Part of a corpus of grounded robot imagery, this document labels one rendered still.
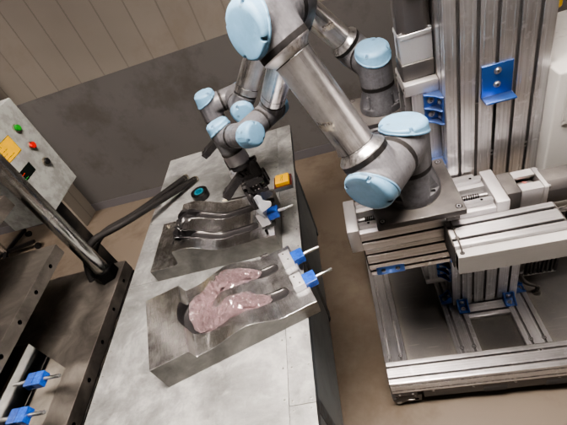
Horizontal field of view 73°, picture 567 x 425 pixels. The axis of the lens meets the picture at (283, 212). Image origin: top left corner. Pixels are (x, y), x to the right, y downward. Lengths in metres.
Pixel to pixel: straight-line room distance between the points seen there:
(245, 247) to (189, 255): 0.21
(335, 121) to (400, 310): 1.19
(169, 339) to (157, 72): 2.19
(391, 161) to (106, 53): 2.53
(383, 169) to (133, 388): 0.98
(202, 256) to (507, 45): 1.10
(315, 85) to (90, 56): 2.50
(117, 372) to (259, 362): 0.48
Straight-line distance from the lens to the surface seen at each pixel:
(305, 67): 0.82
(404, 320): 1.83
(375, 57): 1.38
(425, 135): 0.97
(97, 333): 1.61
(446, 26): 1.06
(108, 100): 3.28
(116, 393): 1.39
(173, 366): 1.20
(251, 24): 0.80
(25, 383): 1.50
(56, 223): 1.60
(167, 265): 1.50
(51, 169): 1.87
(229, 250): 1.38
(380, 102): 1.44
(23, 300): 1.53
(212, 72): 2.94
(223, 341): 1.16
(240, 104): 1.28
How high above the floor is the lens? 1.78
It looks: 40 degrees down
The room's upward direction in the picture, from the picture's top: 23 degrees counter-clockwise
